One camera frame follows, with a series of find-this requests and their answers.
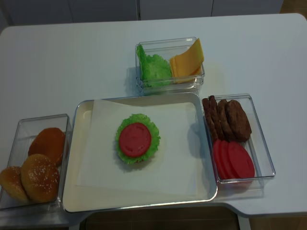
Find brown meat patty front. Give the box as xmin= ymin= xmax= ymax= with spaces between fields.
xmin=225 ymin=100 xmax=252 ymax=142

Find brown meat patty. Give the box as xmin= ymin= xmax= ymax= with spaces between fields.
xmin=217 ymin=99 xmax=236 ymax=142
xmin=202 ymin=98 xmax=218 ymax=143
xmin=225 ymin=100 xmax=252 ymax=142
xmin=209 ymin=95 xmax=225 ymax=140

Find green lettuce leaf on bun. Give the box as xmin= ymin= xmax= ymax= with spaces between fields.
xmin=115 ymin=114 xmax=161 ymax=164

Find green lettuce leaves in box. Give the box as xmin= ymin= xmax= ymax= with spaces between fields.
xmin=136 ymin=45 xmax=172 ymax=88

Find clear box with lettuce cheese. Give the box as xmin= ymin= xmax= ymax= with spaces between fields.
xmin=135 ymin=37 xmax=205 ymax=95

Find yellow cheese slices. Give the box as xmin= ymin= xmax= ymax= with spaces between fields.
xmin=169 ymin=38 xmax=204 ymax=84

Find red tomato slice on burger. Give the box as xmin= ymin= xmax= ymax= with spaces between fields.
xmin=118 ymin=123 xmax=152 ymax=158

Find white metal tray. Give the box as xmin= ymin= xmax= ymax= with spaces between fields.
xmin=62 ymin=92 xmax=217 ymax=212

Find brown meat patty back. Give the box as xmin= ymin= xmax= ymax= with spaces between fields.
xmin=202 ymin=98 xmax=218 ymax=143

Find white paper sheet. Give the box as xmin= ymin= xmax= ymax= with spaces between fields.
xmin=77 ymin=97 xmax=201 ymax=207

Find red tomato slice back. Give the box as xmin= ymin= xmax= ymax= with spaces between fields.
xmin=213 ymin=139 xmax=227 ymax=180

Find red tomato slice middle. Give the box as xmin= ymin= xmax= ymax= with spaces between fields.
xmin=220 ymin=140 xmax=236 ymax=179

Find clear box with patties tomatoes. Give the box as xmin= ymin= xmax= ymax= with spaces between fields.
xmin=203 ymin=94 xmax=276 ymax=189

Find red tomato slice front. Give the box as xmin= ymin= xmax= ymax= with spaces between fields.
xmin=227 ymin=142 xmax=255 ymax=178

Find smooth brown bun half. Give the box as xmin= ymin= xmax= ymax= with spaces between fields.
xmin=28 ymin=127 xmax=66 ymax=167

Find sesame bun top right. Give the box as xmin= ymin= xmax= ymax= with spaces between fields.
xmin=21 ymin=154 xmax=59 ymax=203

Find sesame bun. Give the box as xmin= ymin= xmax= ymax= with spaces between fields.
xmin=0 ymin=166 xmax=29 ymax=203
xmin=21 ymin=154 xmax=59 ymax=203

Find clear box with buns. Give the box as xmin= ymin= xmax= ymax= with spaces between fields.
xmin=0 ymin=114 xmax=72 ymax=210

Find sesame bun top left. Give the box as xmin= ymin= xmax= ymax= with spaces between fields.
xmin=0 ymin=166 xmax=29 ymax=203

